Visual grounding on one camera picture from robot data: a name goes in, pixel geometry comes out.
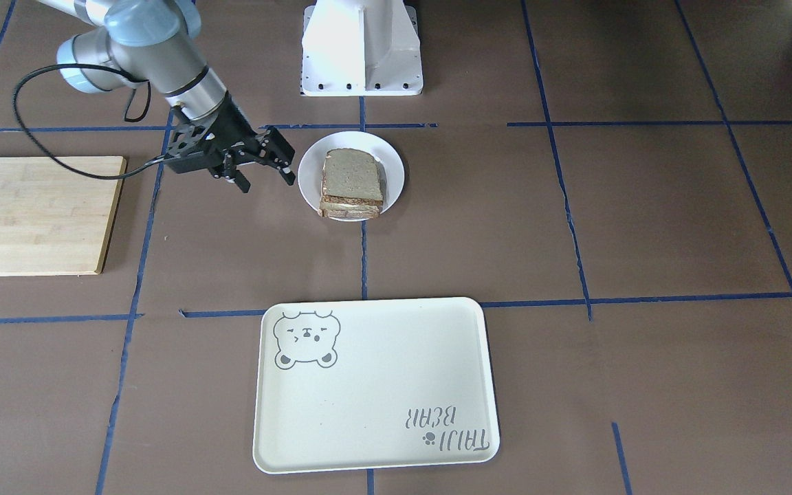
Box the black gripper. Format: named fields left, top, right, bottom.
left=207, top=93, right=296, bottom=194

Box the white round plate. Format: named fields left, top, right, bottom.
left=298, top=131, right=406, bottom=222

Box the bread slice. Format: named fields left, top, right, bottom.
left=318, top=196, right=383, bottom=221
left=321, top=148, right=384, bottom=206

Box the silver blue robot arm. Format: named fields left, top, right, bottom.
left=48, top=1, right=296, bottom=193

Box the cream bear tray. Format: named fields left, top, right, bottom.
left=252, top=297, right=501, bottom=475

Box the bamboo cutting board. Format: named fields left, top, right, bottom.
left=0, top=156, right=127, bottom=276

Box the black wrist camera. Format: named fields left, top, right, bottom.
left=162, top=123, right=223, bottom=178

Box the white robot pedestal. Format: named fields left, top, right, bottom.
left=300, top=1, right=424, bottom=97

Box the black camera cable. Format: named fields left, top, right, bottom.
left=12, top=63, right=177, bottom=181

